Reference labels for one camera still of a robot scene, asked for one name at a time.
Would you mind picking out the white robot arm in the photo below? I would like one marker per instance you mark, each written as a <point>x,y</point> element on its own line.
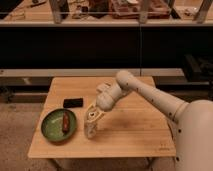
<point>194,140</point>

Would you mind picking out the black rectangular phone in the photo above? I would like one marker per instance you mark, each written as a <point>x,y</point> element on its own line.
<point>73,103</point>

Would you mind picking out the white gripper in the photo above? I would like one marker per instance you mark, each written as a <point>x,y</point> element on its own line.
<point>94,113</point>

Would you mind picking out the long background workbench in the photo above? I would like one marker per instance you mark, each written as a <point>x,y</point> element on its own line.
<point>50,38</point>

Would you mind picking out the wooden table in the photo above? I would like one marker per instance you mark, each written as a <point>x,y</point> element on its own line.
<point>132,129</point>

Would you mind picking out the red sausage on plate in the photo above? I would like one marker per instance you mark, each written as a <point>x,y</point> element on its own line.
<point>65,125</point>

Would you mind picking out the green round plate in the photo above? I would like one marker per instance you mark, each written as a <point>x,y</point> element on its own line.
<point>51,126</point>

